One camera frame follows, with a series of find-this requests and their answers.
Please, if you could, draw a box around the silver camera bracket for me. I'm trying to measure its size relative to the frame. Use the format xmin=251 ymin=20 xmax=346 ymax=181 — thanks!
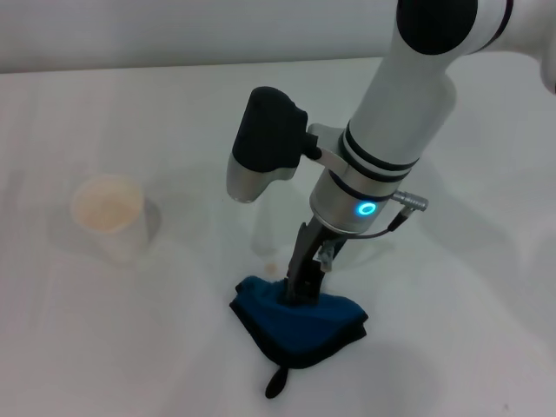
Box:
xmin=307 ymin=122 xmax=349 ymax=171

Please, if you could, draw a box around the black cable with silver plug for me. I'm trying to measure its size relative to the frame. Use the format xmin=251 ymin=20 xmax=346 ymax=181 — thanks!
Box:
xmin=328 ymin=189 xmax=430 ymax=241

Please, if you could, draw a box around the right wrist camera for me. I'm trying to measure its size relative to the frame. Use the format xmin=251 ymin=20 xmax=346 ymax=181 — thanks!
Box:
xmin=224 ymin=86 xmax=309 ymax=204

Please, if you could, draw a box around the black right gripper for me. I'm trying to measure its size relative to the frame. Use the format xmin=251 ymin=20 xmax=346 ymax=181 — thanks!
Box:
xmin=282 ymin=219 xmax=345 ymax=305

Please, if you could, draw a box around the white paper cup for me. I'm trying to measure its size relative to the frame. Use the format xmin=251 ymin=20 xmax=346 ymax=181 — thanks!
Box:
xmin=70 ymin=173 xmax=162 ymax=267

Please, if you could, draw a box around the blue rag with black edge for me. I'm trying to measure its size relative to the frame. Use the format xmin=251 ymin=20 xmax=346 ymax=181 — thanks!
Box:
xmin=228 ymin=275 xmax=369 ymax=400

